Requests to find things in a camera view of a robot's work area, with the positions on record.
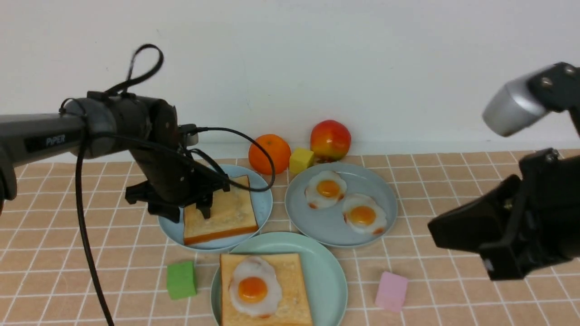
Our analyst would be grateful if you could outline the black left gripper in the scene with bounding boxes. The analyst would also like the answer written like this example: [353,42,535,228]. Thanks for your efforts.
[125,146,231,223]

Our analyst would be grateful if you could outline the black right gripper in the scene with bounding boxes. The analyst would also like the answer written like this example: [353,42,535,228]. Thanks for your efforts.
[427,148,580,281]

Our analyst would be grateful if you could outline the toast slice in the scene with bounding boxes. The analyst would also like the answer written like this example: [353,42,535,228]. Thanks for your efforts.
[218,253,313,326]
[183,186,259,245]

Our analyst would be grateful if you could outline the fried egg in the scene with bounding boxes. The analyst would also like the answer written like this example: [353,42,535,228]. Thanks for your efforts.
[342,193,389,235]
[304,170,347,209]
[228,256,283,318]

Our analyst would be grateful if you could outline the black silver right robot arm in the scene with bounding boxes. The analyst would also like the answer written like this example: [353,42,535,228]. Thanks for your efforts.
[427,62,580,281]

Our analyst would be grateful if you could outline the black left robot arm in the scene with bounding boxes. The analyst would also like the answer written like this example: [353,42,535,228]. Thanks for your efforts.
[0,95,230,223]

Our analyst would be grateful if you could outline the light blue plate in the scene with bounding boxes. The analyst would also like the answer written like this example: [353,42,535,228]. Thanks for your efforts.
[158,190,273,253]

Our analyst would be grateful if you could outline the green cube block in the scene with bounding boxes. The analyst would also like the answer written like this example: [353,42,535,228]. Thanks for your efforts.
[166,261,198,301]

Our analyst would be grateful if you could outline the orange fruit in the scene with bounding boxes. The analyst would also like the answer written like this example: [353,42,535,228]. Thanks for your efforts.
[248,134,291,175]

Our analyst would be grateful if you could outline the yellow cube block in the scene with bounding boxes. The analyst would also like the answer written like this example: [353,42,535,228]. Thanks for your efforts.
[289,147,315,175]

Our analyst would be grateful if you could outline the grey-blue plate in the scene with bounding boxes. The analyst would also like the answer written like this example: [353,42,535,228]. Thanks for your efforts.
[285,162,397,248]

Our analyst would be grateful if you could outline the red yellow apple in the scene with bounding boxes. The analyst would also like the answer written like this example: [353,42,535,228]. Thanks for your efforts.
[310,120,352,163]

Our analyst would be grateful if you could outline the pink cube block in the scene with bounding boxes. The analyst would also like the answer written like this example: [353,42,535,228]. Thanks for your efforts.
[374,272,408,313]

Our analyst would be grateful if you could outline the mint green plate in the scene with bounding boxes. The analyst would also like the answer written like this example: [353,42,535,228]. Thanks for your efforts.
[211,232,348,326]

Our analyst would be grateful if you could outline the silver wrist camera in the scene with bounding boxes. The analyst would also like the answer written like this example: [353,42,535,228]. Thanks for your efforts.
[178,124,199,147]

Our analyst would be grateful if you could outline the black cable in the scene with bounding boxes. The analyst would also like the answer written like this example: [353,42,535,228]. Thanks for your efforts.
[59,44,276,326]

